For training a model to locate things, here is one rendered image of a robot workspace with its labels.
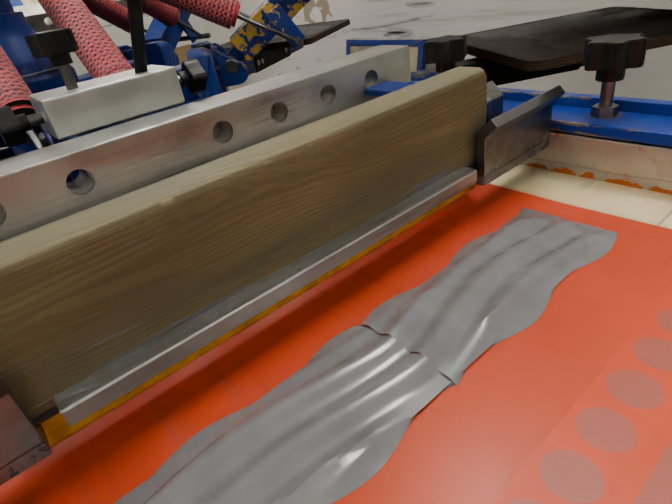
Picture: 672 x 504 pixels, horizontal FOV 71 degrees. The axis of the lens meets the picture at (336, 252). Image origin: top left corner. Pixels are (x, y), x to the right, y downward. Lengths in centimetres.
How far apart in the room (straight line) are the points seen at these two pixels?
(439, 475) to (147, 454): 13
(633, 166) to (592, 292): 15
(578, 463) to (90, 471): 21
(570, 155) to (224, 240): 31
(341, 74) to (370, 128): 28
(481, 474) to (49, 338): 19
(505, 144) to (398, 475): 26
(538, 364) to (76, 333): 22
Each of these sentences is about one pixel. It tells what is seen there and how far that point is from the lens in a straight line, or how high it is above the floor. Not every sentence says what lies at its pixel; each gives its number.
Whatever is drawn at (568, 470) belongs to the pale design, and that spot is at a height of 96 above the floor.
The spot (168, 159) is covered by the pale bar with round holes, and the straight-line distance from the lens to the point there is 47.
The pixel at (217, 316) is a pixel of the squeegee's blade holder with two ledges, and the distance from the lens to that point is 25.
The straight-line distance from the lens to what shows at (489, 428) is 23.
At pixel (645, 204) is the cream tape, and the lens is 42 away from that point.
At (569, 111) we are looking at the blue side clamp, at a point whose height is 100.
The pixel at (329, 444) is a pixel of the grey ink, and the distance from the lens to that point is 22.
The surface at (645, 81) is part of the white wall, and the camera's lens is 231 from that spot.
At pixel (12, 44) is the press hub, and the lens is 100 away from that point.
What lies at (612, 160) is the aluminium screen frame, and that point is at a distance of 44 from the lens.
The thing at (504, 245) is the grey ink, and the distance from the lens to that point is 34.
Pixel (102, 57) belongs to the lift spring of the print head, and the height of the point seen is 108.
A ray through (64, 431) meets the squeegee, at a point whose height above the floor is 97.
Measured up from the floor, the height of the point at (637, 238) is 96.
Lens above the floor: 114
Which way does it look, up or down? 31 degrees down
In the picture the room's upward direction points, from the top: 10 degrees counter-clockwise
